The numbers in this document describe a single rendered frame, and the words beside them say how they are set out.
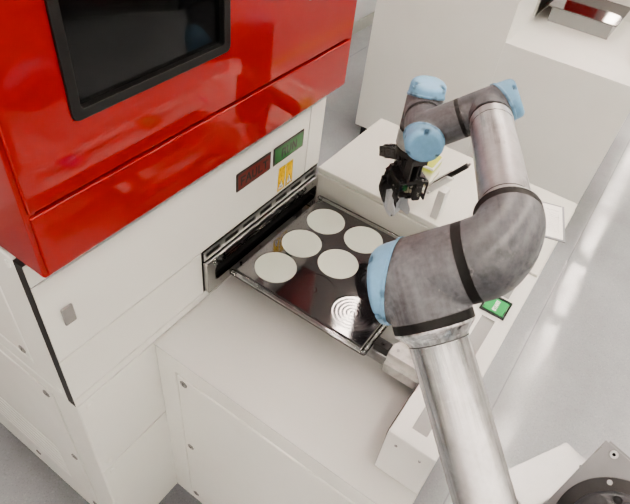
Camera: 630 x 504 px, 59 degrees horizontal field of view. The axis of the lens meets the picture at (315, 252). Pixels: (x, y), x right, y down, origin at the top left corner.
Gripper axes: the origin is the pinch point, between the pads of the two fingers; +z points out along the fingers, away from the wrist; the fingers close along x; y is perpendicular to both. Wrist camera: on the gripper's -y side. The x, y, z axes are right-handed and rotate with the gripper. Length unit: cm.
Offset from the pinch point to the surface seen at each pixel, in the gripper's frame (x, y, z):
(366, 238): -5.1, 0.5, 8.5
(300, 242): -22.1, -0.9, 8.6
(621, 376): 121, 9, 98
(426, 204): 11.5, -2.9, 2.0
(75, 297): -70, 26, -11
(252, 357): -38.8, 24.8, 16.6
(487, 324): 9.2, 35.4, 3.0
